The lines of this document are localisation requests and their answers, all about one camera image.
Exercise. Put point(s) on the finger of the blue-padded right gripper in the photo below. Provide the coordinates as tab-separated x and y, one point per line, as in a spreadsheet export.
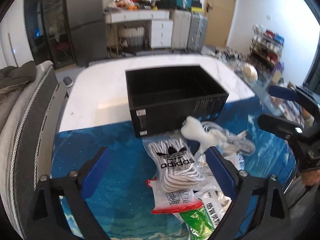
283	93
281	127

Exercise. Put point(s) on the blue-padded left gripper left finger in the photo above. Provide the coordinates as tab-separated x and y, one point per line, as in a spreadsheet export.
49	220

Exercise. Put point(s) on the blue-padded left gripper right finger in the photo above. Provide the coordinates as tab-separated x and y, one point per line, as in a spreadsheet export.
258	209

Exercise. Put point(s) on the green medicine sachet pack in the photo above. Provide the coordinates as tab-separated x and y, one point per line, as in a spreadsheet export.
198	223

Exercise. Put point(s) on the red-striped bag of rope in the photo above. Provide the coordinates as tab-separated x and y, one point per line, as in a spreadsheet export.
173	202

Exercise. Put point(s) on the bagged white adidas laces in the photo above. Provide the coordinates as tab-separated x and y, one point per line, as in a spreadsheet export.
176	165

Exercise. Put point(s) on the white grey printed pouch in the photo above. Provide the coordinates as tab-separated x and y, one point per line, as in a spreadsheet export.
215	203

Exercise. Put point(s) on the person's right hand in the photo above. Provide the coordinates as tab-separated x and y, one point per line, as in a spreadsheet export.
310	178

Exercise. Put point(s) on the purple paper bag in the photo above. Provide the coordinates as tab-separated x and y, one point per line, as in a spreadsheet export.
277	72

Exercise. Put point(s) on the cream plush toy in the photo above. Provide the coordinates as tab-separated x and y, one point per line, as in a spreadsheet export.
249	72

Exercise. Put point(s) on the metal shoe rack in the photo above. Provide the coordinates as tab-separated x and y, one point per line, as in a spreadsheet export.
266	46

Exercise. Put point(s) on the blue sky pattern mat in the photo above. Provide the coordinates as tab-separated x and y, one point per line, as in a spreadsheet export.
122	202

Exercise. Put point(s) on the grey sofa bed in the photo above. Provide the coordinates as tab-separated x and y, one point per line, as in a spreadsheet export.
27	140

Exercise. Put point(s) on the silver grey suitcase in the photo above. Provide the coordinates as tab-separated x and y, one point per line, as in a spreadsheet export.
197	32

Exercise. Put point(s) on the wooden door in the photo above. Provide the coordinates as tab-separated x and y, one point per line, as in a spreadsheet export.
220	16

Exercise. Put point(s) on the black open storage box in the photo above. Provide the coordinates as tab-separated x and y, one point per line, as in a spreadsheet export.
161	98

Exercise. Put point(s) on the beige suitcase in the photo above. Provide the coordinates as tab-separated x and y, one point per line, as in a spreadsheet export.
180	29

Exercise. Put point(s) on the white vanity desk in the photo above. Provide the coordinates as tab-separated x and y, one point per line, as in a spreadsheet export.
157	24

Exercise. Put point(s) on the olive green blanket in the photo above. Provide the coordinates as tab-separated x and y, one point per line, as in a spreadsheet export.
16	78

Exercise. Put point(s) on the woven laundry basket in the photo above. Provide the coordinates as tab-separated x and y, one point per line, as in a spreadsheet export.
131	37

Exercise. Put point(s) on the dark glass display cabinet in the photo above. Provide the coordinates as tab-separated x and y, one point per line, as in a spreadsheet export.
47	32

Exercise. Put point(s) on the grey refrigerator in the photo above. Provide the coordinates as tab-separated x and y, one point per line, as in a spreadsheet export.
87	30

